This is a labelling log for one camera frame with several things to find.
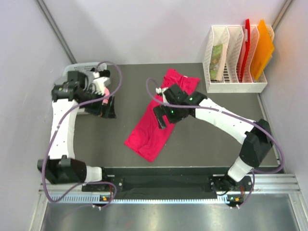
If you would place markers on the aluminium frame rail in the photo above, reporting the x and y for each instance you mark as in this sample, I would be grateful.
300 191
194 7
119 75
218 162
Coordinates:
276 204

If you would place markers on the black t shirt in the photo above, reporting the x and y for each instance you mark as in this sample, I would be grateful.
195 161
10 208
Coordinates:
102 77

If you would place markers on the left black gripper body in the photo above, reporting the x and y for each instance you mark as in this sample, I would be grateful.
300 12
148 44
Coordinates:
95 108

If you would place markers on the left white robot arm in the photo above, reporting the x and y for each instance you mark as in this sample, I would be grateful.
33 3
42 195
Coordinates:
81 90

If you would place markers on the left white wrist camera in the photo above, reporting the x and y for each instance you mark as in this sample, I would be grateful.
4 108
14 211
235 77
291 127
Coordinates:
99 84

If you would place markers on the light pink t shirt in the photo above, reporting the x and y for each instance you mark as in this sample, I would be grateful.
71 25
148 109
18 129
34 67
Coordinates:
106 93

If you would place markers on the orange folder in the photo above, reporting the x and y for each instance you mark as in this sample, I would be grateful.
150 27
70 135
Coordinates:
263 52

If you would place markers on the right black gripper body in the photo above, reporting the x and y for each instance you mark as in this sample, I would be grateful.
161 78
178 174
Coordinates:
174 114

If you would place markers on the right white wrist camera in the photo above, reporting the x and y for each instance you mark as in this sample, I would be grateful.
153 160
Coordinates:
161 92

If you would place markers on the red folder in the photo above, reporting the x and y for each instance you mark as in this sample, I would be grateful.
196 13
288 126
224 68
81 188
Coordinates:
244 51

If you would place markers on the white file organizer rack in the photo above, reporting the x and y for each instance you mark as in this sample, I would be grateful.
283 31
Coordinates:
236 77

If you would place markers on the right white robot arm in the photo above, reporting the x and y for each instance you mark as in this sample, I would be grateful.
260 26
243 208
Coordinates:
252 135

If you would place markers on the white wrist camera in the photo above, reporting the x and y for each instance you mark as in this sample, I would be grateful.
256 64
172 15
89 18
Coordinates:
99 84
161 92

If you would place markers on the white laundry basket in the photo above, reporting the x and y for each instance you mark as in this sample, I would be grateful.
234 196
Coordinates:
84 68

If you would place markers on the green book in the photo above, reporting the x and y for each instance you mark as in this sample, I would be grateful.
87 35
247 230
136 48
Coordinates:
217 60

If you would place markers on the magenta t shirt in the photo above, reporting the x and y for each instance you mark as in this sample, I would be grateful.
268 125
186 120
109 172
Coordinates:
146 139

